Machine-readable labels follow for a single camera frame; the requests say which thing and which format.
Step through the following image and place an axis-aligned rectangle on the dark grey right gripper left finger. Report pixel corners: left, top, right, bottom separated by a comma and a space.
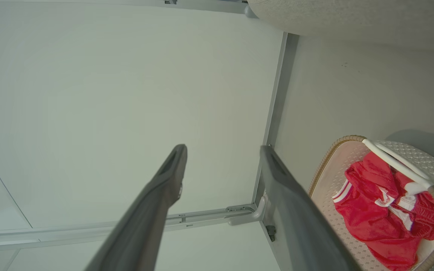
84, 144, 188, 271

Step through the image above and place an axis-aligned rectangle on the red and white garment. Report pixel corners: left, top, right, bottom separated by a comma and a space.
332, 151, 434, 271

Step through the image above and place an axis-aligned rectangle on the white perforated laundry basket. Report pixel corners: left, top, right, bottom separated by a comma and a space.
308, 135, 434, 271

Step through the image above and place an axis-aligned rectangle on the grey fabric sofa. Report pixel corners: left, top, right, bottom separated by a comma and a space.
247, 0, 434, 54

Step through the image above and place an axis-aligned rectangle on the white basket handle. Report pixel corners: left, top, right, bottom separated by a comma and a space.
362, 138, 434, 195

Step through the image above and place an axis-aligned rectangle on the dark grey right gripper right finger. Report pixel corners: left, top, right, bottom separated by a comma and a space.
260, 145, 361, 271

